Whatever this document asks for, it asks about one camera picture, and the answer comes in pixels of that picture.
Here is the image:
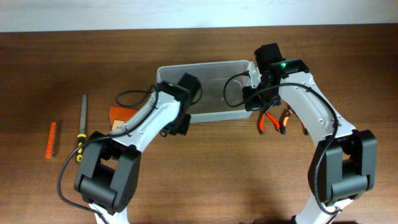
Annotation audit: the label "metal file black yellow handle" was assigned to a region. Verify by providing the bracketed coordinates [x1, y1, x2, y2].
[75, 95, 88, 164]

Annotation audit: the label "small red handled pliers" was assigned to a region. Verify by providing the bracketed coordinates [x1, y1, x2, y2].
[257, 108, 281, 135]

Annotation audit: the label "orange black needle nose pliers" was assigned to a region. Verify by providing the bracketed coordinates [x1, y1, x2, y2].
[279, 105, 296, 134]

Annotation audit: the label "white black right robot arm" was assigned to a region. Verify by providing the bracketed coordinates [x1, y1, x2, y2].
[243, 43, 377, 223]

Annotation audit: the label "clear plastic container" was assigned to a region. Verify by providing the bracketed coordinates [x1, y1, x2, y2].
[157, 60, 258, 123]

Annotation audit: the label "orange toothed bar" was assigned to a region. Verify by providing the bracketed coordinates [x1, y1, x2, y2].
[45, 122, 57, 159]

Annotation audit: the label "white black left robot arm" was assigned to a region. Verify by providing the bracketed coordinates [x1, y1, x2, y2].
[74, 73, 201, 223]

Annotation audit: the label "orange scraper wooden handle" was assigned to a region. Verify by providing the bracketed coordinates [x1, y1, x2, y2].
[109, 106, 138, 131]

